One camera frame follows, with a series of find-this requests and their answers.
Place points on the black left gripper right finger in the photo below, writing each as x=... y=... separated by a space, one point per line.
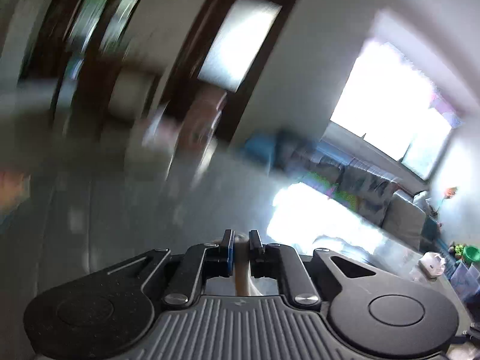
x=263 y=258

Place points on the butterfly print cushion upright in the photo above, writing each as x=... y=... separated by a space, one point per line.
x=365 y=193

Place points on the cream knit garment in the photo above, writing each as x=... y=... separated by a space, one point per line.
x=241 y=283

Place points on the green plastic bowl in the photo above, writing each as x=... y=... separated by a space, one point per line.
x=471 y=254

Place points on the blue sofa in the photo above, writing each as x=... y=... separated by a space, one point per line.
x=320 y=164

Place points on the pink white tissue pack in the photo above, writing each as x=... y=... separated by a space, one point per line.
x=432 y=264

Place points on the window with frame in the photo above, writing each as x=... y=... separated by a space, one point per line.
x=394 y=107

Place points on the plain beige cushion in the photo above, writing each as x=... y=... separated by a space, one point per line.
x=404 y=220

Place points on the pink cartoon face bottle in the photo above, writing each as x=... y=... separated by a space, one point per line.
x=201 y=119

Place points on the clear plastic storage box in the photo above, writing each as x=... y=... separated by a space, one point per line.
x=465 y=282

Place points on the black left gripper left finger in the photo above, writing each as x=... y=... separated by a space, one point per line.
x=219 y=257

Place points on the grey star quilted table cover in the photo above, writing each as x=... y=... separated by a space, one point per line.
x=89 y=213

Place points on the dark wooden door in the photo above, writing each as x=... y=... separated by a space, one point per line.
x=227 y=47

